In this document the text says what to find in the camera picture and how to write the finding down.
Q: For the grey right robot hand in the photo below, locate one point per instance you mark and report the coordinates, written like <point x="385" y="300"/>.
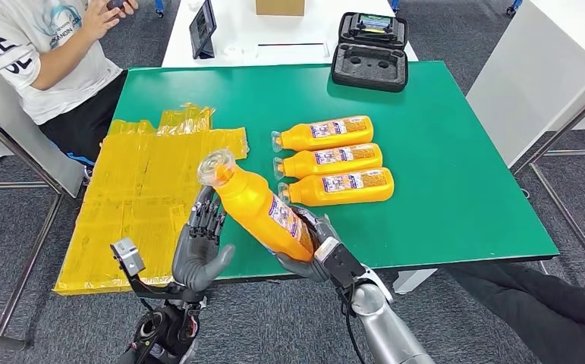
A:
<point x="325" y="231"/>

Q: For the person's right hand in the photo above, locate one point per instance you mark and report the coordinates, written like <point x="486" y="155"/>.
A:
<point x="103" y="17"/>

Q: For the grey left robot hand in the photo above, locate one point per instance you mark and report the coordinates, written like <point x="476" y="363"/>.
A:
<point x="196" y="261"/>

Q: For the smartphone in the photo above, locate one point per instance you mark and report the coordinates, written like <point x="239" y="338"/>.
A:
<point x="116" y="3"/>

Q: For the orange detergent bottle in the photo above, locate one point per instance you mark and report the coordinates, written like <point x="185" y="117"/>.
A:
<point x="257" y="211"/>
<point x="342" y="188"/>
<point x="322" y="135"/>
<point x="332" y="162"/>

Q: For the person's right forearm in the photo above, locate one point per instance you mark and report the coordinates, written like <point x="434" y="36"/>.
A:
<point x="63" y="58"/>

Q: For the person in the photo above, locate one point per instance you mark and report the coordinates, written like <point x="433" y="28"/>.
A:
<point x="56" y="60"/>
<point x="548" y="311"/>

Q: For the yellow taped cardboard mat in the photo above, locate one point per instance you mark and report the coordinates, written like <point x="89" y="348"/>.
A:
<point x="131" y="201"/>

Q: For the black tablet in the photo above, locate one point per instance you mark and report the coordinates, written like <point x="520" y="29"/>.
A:
<point x="202" y="27"/>

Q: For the white table foot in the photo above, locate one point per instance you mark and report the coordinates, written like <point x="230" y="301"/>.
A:
<point x="412" y="281"/>

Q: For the crumpled white tissue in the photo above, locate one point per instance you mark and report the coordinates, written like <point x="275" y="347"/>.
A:
<point x="233" y="50"/>

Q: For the grey board panel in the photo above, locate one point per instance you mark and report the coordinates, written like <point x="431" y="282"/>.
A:
<point x="25" y="145"/>

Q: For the black foam-lined case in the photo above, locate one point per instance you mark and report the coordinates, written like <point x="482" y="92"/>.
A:
<point x="370" y="70"/>

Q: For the brown cardboard box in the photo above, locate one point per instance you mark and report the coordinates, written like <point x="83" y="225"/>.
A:
<point x="279" y="7"/>

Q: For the white table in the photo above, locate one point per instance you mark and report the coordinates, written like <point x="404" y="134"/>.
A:
<point x="282" y="30"/>

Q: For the black handheld controller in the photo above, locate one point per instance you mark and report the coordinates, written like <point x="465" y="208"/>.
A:
<point x="372" y="27"/>

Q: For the white partition panel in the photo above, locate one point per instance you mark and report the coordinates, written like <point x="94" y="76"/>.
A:
<point x="528" y="75"/>

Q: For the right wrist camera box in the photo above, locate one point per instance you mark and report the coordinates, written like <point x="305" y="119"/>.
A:
<point x="340" y="266"/>

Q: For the steel tube frame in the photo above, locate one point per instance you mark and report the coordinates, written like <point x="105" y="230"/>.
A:
<point x="563" y="129"/>
<point x="30" y="261"/>

